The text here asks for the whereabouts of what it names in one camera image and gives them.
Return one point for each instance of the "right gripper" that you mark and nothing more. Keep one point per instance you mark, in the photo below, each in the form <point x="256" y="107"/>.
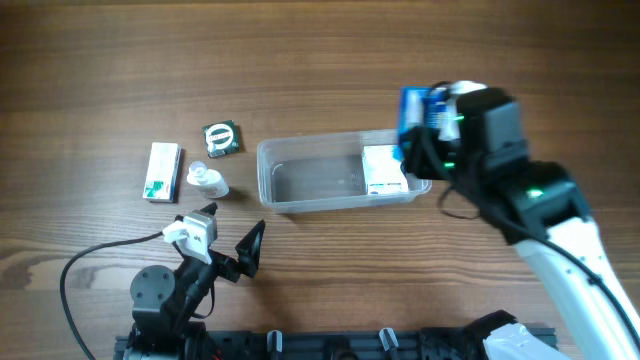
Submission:
<point x="420" y="156"/>

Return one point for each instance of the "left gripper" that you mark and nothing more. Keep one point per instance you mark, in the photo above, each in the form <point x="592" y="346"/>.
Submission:
<point x="228" y="265"/>

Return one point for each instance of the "blue VapoDrops box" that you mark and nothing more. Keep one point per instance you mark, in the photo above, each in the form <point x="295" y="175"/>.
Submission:
<point x="423" y="106"/>

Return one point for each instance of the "white green medicine box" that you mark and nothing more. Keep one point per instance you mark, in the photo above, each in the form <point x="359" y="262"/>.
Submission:
<point x="162" y="172"/>

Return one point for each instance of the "green Zam-Buk box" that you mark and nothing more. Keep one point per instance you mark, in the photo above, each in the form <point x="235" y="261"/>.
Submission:
<point x="221" y="139"/>

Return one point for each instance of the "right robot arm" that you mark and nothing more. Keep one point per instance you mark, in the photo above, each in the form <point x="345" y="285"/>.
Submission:
<point x="541" y="212"/>

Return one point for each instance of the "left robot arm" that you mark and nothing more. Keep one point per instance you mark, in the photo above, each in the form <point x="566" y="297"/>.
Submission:
<point x="166" y="322"/>

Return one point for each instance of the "clear plastic container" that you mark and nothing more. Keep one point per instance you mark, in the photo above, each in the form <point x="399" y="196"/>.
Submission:
<point x="324" y="172"/>

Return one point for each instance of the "small white bottle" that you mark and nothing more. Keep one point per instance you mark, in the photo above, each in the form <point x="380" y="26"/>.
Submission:
<point x="208" y="182"/>

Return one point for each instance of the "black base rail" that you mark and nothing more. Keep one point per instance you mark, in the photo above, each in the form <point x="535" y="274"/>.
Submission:
<point x="427" y="343"/>

